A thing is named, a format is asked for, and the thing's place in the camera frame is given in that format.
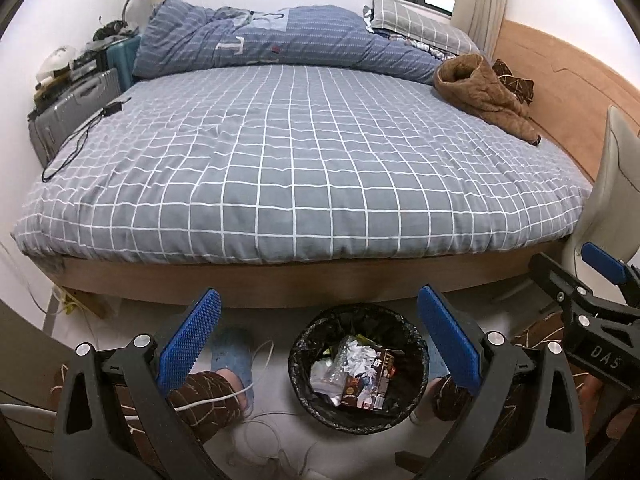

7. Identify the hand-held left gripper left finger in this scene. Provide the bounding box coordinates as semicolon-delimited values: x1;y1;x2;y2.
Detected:
52;287;222;480

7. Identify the black charger with cable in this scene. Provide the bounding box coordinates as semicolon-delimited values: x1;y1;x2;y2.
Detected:
41;101;126;183

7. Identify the person's left leg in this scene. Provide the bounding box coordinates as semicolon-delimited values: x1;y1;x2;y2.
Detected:
127;367;251;446

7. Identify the blue slipper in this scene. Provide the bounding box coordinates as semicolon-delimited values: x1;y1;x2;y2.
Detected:
210;329;256;411

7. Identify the wooden headboard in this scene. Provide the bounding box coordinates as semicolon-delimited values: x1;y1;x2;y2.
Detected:
492;19;640;181

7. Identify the grey checked pillow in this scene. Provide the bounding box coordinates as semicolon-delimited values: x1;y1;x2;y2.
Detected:
362;0;481;58

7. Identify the black-lined trash bin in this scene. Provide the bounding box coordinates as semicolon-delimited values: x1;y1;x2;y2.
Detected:
288;304;430;435

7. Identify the wooden bed frame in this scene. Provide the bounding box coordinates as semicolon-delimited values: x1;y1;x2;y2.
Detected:
25;240;566;318

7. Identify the white tissue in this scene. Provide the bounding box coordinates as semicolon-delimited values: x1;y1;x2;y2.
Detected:
345;340;378;378

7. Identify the brown cookie box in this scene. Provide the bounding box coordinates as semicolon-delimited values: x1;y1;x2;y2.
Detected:
342;347;403;411

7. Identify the grey suitcase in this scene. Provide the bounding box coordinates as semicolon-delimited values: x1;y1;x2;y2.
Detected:
27;70;123;168

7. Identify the clear bubble wrap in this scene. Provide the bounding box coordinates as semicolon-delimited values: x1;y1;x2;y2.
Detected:
310;340;351;408

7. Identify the dark patterned cloth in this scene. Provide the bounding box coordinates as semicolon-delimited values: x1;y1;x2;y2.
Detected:
492;59;536;106

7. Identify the brown fleece jacket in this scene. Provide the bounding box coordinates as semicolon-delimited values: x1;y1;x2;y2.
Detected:
432;52;543;147

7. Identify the blue striped duvet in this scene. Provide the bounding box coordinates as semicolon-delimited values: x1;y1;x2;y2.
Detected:
132;0;443;86

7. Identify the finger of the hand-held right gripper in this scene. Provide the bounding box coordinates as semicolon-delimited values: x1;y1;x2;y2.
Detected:
582;241;640;291
529;252;640;331

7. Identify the beige curtain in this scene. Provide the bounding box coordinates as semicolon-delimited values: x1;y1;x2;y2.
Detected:
450;0;516;56

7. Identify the white rounded appliance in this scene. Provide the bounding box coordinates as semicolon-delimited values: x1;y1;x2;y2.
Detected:
37;45;78;81

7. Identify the white chair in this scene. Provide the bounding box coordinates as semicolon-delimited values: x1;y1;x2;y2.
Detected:
562;105;640;281

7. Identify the person's right hand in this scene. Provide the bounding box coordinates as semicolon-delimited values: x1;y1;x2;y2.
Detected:
582;377;616;413

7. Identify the black cable bundle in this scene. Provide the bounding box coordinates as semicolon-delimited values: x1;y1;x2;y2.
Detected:
92;17;128;41

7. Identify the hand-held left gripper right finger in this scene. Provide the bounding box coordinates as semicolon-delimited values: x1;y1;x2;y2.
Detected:
416;285;586;480

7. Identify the teal suitcase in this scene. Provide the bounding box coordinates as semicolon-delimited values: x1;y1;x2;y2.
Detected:
102;35;143;93

